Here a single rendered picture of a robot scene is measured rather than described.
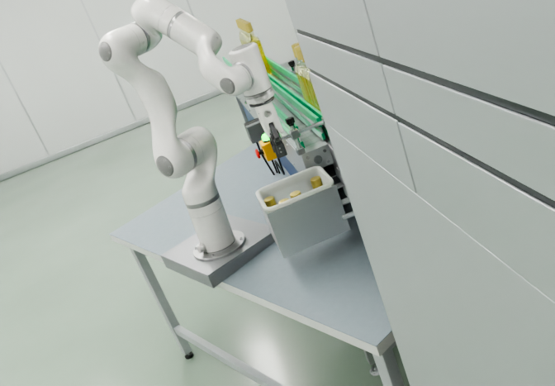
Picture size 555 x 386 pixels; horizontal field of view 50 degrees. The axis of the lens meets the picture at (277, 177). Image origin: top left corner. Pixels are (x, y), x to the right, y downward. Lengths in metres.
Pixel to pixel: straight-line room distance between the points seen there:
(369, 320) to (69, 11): 6.62
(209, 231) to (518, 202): 1.62
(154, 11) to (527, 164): 1.48
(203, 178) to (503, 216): 1.56
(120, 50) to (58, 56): 5.98
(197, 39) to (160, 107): 0.30
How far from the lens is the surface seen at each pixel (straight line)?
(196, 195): 1.97
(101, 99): 7.88
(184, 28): 1.74
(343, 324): 1.61
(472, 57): 0.44
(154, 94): 1.91
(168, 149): 1.89
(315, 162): 1.90
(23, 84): 7.95
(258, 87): 1.66
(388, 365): 1.64
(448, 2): 0.45
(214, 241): 2.03
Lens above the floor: 1.72
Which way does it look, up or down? 22 degrees down
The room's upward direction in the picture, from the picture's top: 20 degrees counter-clockwise
